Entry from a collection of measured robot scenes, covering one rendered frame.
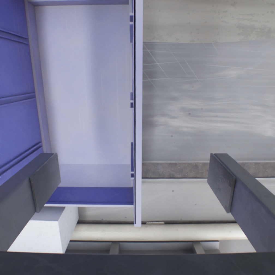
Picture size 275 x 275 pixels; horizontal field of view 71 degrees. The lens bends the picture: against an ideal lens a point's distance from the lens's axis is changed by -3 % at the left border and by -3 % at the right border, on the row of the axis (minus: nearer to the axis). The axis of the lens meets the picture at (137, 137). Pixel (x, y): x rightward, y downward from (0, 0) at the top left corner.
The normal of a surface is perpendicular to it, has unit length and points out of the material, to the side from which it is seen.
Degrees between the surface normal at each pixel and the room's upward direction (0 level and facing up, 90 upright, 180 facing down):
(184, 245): 10
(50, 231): 0
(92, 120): 0
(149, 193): 0
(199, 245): 100
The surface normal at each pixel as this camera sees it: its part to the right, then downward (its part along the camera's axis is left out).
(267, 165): -0.08, 0.44
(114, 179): 0.00, -0.20
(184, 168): -0.02, 0.20
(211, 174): -1.00, 0.00
